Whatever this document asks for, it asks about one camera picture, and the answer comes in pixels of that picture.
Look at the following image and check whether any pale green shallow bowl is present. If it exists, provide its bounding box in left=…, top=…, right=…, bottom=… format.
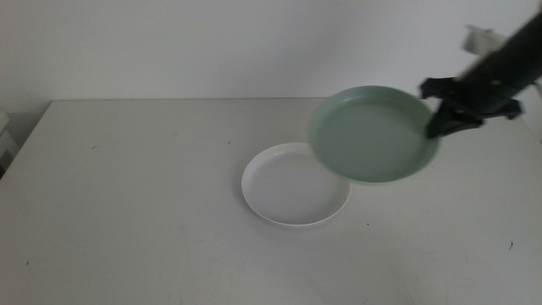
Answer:
left=307, top=85, right=441, bottom=186

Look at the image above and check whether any white shallow bowl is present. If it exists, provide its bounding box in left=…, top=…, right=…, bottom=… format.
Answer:
left=241, top=141, right=353, bottom=226

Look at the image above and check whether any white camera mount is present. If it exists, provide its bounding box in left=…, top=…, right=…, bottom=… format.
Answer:
left=460, top=24, right=508, bottom=56

